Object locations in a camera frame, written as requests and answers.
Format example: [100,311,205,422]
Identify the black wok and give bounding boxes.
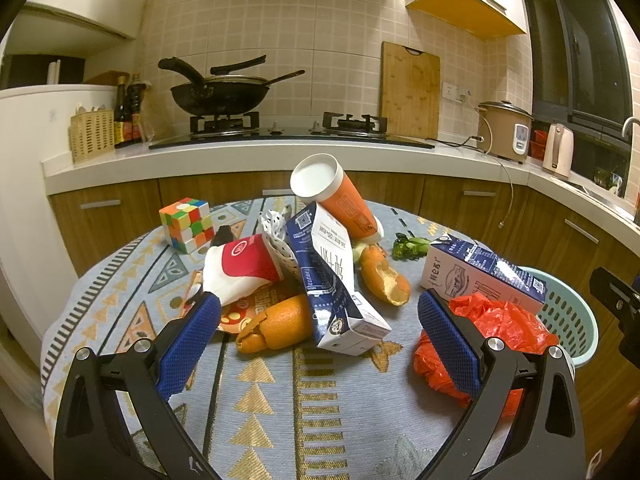
[157,55,305,116]

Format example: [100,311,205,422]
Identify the dark sauce bottle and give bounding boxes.
[128,73,146,143]
[114,76,131,148]

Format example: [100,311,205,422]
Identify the orange white paper cup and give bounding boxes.
[290,153,384,245]

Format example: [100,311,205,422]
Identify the white refrigerator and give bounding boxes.
[1,84,115,361]

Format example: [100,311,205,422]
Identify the orange snack wrapper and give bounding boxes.
[180,270,300,335]

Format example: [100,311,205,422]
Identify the pink white electric kettle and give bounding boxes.
[542,122,574,180]

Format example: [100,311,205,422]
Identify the beige rice cooker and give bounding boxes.
[477,101,533,164]

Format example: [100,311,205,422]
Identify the rice cooker power cable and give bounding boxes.
[429,134,516,230]

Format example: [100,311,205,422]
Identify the blue white milk carton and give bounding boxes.
[286,202,392,356]

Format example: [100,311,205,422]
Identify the black car key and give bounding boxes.
[212,226,234,246]

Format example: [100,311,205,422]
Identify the light green laundry basket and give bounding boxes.
[523,266,600,368]

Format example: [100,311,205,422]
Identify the colourful rubik's cube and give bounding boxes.
[158,197,215,254]

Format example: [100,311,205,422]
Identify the red plastic bag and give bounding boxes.
[413,292,559,408]

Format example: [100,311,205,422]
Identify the wooden base cabinets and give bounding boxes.
[48,171,640,461]

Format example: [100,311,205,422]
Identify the black gas stove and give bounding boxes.
[150,112,435,150]

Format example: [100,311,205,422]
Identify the patterned blue table cloth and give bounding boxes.
[40,196,576,480]

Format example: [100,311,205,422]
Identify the white dotted paper wrapper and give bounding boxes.
[258,210,302,282]

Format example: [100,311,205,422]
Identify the woven utensil basket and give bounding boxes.
[68,107,115,162]

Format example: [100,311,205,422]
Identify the red white paper cup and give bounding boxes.
[202,234,283,307]

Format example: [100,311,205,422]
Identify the green vegetable scrap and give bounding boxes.
[392,233,431,261]

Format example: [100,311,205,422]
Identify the wooden cutting board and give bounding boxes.
[380,41,440,139]

